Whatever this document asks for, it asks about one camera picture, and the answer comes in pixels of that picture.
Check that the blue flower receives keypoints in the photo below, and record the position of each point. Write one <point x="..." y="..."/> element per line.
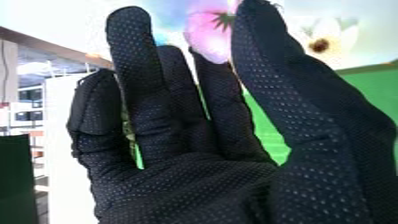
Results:
<point x="169" y="16"/>

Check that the pink flower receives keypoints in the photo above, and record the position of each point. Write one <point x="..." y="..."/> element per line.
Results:
<point x="208" y="33"/>

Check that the white flower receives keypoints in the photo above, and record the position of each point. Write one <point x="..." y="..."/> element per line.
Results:
<point x="323" y="41"/>

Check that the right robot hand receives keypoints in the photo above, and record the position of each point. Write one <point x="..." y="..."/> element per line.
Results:
<point x="201" y="186"/>

